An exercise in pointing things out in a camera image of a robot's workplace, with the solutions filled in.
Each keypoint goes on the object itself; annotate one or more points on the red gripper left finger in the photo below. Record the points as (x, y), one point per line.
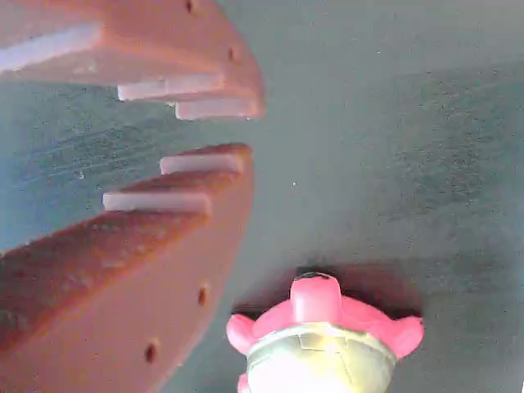
(135, 294)

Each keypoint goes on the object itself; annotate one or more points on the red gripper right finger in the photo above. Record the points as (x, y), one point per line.
(172, 49)

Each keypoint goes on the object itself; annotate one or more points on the pink turtle toy silver shell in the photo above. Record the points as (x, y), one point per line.
(315, 303)

